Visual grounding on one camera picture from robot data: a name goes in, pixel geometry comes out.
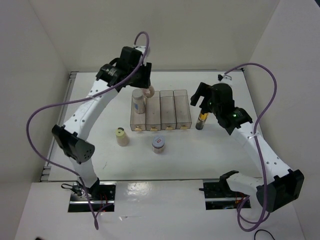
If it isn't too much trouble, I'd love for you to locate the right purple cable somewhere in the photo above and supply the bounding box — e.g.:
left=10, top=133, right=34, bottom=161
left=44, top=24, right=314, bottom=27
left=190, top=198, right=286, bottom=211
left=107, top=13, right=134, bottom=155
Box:
left=223, top=62, right=279, bottom=232

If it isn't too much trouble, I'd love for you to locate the clear organizer bin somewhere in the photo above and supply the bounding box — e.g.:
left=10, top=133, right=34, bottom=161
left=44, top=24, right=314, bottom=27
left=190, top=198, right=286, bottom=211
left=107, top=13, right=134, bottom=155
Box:
left=159, top=90, right=177, bottom=131
left=145, top=91, right=161, bottom=132
left=130, top=95, right=146, bottom=132
left=173, top=89, right=192, bottom=130

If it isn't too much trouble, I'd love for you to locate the black cap yellow bottle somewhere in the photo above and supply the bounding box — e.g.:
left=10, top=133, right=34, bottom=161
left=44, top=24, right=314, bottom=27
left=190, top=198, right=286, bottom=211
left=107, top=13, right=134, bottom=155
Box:
left=195, top=110, right=209, bottom=130

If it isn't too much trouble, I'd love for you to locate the red label spice jar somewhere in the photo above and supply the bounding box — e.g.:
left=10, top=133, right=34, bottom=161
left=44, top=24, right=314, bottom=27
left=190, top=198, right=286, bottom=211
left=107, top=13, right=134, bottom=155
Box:
left=151, top=135, right=165, bottom=154

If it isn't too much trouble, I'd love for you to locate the blue label spice bottle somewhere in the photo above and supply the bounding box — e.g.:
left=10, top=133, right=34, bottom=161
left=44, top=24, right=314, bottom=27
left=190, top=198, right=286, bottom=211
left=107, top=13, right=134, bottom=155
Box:
left=132, top=88, right=145, bottom=114

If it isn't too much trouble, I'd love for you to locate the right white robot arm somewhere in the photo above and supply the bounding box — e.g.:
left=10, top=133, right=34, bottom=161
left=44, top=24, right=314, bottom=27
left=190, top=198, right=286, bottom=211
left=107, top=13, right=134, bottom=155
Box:
left=190, top=75, right=305, bottom=213

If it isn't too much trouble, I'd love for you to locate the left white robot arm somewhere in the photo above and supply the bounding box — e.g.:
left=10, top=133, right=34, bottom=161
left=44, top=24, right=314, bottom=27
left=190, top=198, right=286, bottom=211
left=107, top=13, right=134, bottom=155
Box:
left=51, top=46, right=152, bottom=200

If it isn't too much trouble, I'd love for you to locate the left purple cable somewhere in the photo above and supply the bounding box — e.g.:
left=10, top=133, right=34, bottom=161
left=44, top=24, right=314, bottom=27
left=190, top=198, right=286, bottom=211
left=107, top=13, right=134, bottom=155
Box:
left=26, top=31, right=151, bottom=231

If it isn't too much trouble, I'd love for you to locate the black cable on floor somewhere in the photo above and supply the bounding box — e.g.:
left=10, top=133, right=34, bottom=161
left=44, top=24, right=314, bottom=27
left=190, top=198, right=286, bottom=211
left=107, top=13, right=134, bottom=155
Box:
left=254, top=229, right=276, bottom=240

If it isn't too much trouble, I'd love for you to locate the purple cable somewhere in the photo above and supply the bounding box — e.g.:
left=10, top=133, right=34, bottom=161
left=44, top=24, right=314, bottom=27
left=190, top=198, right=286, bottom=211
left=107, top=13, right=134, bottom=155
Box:
left=26, top=31, right=151, bottom=231
left=223, top=62, right=279, bottom=232

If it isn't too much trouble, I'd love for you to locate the pink cap spice bottle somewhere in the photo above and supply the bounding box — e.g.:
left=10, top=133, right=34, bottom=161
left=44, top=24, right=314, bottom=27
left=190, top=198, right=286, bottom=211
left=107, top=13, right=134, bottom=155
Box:
left=141, top=85, right=155, bottom=98

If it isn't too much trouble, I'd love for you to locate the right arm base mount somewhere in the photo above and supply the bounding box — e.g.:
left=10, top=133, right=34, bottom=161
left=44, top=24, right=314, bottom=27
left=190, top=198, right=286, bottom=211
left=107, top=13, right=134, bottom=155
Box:
left=198, top=181, right=246, bottom=211

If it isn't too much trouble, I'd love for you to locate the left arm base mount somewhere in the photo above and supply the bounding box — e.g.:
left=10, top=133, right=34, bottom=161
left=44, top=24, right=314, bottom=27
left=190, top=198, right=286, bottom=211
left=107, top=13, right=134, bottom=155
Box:
left=61, top=181, right=116, bottom=213

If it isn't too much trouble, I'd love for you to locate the yellow cap spice bottle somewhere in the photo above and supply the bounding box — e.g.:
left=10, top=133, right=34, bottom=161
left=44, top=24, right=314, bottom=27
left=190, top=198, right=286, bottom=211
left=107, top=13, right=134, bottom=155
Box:
left=115, top=127, right=130, bottom=147

